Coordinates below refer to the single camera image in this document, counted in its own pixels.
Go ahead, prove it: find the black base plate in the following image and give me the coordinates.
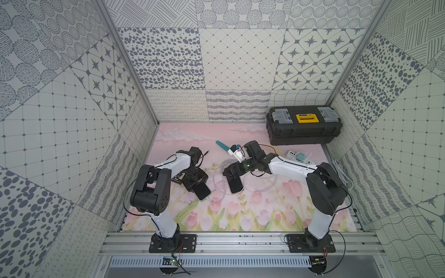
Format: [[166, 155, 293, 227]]
[[149, 234, 197, 254], [285, 234, 336, 253]]

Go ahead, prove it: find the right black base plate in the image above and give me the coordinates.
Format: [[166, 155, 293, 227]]
[[285, 234, 336, 253]]

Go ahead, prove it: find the small circuit board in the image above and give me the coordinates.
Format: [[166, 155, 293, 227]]
[[162, 257, 180, 268]]

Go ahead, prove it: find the aluminium mounting rail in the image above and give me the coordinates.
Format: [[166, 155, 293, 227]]
[[99, 231, 385, 259]]

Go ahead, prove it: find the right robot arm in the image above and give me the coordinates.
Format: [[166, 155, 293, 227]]
[[217, 140, 349, 242]]

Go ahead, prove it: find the black toolbox yellow handle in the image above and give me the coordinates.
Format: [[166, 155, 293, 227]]
[[266, 106, 343, 145]]

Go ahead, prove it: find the teal flat tool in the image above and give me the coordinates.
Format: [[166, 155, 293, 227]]
[[216, 141, 231, 152]]

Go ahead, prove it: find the white charging cable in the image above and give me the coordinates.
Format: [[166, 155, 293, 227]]
[[213, 158, 281, 204]]

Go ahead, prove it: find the white slotted cable duct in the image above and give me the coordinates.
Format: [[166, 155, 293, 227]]
[[110, 256, 311, 268]]

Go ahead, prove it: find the black breakout board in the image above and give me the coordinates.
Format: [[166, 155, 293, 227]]
[[172, 172, 185, 185]]

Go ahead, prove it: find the white power strip cord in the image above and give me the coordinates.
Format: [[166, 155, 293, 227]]
[[331, 158, 354, 192]]

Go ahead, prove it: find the pink floral table mat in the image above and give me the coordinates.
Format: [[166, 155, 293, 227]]
[[122, 122, 359, 233]]

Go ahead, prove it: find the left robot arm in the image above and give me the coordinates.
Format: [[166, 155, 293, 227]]
[[129, 147, 211, 250]]

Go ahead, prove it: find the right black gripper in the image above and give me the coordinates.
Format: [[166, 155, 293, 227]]
[[221, 157, 257, 178]]

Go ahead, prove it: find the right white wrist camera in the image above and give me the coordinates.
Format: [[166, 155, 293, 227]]
[[228, 145, 246, 162]]

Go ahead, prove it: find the black smartphone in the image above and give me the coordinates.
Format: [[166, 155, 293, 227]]
[[192, 182, 211, 200], [227, 177, 244, 194]]

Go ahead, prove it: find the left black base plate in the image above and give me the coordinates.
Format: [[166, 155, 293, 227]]
[[149, 234, 197, 254]]

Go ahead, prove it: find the white power strip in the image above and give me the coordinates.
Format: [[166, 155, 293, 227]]
[[286, 151, 314, 164]]

